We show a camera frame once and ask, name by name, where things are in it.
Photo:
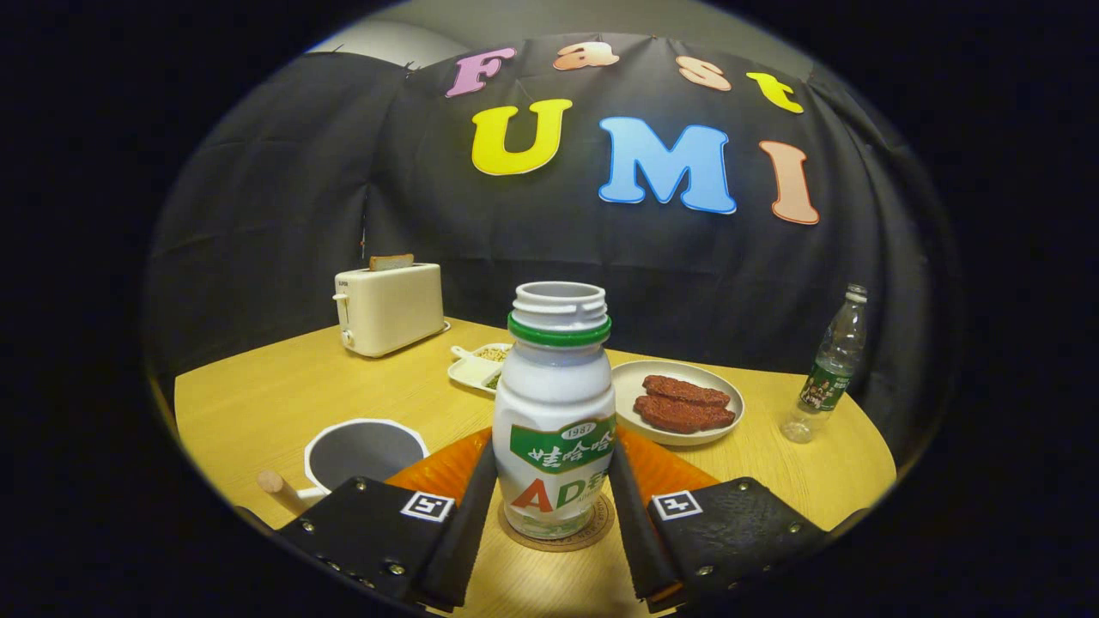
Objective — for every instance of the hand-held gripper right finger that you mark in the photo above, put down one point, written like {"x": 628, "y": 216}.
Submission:
{"x": 631, "y": 536}

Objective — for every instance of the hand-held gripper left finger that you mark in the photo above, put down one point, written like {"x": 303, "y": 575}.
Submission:
{"x": 468, "y": 536}

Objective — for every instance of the round cork coaster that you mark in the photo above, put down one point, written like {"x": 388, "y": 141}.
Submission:
{"x": 601, "y": 525}

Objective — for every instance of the white juice bottle green label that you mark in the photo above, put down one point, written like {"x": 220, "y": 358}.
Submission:
{"x": 554, "y": 395}

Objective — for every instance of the clear plastic water bottle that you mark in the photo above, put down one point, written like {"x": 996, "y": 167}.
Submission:
{"x": 828, "y": 378}

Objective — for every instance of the brown meat patty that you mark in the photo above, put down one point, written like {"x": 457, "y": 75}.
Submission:
{"x": 687, "y": 390}
{"x": 683, "y": 416}

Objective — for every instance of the round white plate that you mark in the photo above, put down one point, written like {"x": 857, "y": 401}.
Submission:
{"x": 631, "y": 386}

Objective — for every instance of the white divided dish with beans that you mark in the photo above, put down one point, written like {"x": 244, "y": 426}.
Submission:
{"x": 472, "y": 371}

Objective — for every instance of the cream toaster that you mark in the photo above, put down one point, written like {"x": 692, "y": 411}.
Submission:
{"x": 391, "y": 309}

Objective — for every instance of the wooden table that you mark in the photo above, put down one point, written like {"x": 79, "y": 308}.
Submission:
{"x": 258, "y": 403}

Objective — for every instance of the toast slice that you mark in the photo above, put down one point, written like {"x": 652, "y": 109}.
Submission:
{"x": 391, "y": 262}

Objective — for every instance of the black backdrop cloth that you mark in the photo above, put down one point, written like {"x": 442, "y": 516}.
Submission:
{"x": 300, "y": 197}

